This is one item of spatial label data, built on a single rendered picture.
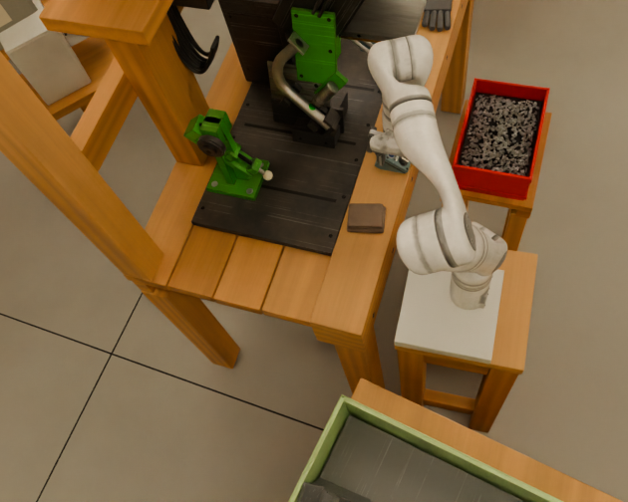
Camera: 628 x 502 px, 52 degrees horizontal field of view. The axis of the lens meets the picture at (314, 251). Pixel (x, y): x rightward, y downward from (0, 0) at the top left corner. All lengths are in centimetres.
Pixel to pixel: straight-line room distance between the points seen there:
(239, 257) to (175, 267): 18
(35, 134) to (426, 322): 98
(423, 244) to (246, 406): 172
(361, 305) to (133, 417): 133
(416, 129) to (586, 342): 174
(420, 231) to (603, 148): 215
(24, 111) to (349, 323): 88
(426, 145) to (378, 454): 84
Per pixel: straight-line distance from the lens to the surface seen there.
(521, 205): 191
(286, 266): 175
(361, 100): 199
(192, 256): 183
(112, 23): 144
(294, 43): 173
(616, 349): 266
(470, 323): 165
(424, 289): 167
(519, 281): 175
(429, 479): 160
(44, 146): 138
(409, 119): 103
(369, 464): 161
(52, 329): 300
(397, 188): 180
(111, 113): 170
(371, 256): 171
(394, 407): 169
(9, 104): 130
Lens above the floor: 244
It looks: 63 degrees down
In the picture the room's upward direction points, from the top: 18 degrees counter-clockwise
